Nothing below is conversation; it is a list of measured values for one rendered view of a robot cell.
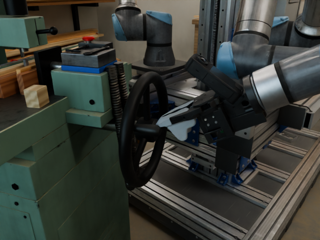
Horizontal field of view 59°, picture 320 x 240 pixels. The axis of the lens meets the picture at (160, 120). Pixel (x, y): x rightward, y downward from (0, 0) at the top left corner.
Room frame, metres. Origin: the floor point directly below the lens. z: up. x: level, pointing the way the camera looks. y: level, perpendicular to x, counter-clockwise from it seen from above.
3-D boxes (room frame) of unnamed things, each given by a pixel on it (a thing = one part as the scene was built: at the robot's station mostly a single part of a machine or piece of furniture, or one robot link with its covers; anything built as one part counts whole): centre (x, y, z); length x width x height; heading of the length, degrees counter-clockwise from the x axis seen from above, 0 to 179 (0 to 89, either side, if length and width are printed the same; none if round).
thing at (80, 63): (0.69, 0.17, 0.99); 0.13 x 0.11 x 0.06; 161
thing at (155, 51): (1.33, 0.00, 0.87); 0.15 x 0.15 x 0.10
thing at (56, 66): (0.71, 0.26, 0.95); 0.09 x 0.07 x 0.09; 161
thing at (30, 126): (0.71, 0.25, 0.87); 0.61 x 0.30 x 0.06; 161
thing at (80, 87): (0.68, 0.17, 0.91); 0.15 x 0.14 x 0.09; 161
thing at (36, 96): (0.57, 0.27, 0.92); 0.04 x 0.03 x 0.04; 168
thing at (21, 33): (0.75, 0.37, 1.03); 0.14 x 0.07 x 0.09; 71
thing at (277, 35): (1.00, -0.38, 0.98); 0.13 x 0.12 x 0.14; 64
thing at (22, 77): (0.72, 0.30, 0.92); 0.17 x 0.02 x 0.05; 161
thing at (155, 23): (1.33, 0.01, 0.98); 0.13 x 0.12 x 0.14; 95
